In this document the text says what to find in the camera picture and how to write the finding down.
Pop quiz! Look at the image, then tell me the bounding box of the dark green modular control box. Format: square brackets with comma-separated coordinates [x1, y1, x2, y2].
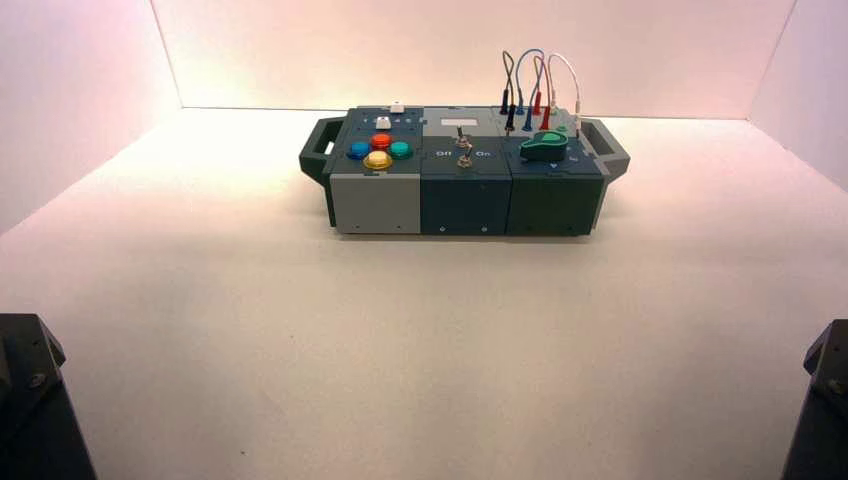
[298, 103, 631, 238]

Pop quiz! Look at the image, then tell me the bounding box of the green rotary knob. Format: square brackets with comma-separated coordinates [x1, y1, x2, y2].
[519, 131, 570, 163]

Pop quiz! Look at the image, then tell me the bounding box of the blue jumper cable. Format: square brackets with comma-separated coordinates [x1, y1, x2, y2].
[514, 48, 547, 133]

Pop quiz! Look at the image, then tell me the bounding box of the black jumper cable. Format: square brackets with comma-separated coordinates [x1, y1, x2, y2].
[499, 50, 518, 132]

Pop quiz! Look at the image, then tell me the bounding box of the red jumper cable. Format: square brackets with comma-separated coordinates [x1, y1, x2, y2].
[532, 55, 552, 131]

